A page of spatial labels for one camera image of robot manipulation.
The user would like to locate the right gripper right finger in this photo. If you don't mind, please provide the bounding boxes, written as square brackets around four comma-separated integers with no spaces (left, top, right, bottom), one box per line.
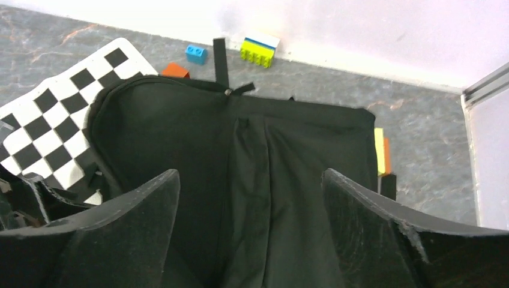
[322,169,508,287]

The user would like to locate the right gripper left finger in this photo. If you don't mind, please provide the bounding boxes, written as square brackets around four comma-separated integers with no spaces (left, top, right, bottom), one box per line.
[1,169,180,287]

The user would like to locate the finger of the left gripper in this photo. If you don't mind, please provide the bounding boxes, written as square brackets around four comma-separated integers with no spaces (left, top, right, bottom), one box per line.
[1,166,93,231]

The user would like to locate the black backpack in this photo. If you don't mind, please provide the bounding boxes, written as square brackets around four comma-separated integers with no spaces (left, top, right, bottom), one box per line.
[85,38,383,287]

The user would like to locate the black white chessboard mat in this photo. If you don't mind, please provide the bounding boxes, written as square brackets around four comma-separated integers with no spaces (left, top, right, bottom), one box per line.
[1,38,156,205]

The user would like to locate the orange green sticky notes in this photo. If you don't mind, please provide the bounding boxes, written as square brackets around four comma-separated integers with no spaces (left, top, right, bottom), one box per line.
[374,127,392,176]

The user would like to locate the orange brown cube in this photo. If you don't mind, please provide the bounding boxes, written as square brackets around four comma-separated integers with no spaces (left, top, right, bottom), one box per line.
[161,62,190,78]

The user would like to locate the small blue lego brick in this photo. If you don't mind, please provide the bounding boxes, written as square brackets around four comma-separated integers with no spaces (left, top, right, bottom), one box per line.
[185,44,208,65]

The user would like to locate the green white lego brick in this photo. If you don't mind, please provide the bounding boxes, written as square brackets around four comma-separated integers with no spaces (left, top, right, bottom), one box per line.
[240,32,280,68]

